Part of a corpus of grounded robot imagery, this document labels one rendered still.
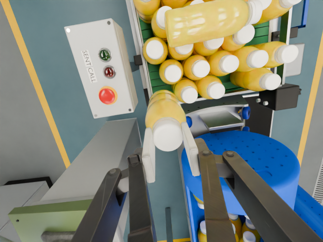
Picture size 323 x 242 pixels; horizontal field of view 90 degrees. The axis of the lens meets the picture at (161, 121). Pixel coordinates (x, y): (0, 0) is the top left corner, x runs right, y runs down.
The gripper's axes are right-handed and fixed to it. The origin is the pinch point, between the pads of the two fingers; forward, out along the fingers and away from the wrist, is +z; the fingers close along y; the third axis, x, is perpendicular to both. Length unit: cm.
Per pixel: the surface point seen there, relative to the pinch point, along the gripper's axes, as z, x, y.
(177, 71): 23.5, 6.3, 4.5
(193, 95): 23.5, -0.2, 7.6
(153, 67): 41.4, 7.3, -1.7
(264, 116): 116, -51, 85
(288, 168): 12.7, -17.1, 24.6
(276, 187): 8.5, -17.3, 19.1
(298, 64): 45, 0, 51
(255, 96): 116, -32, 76
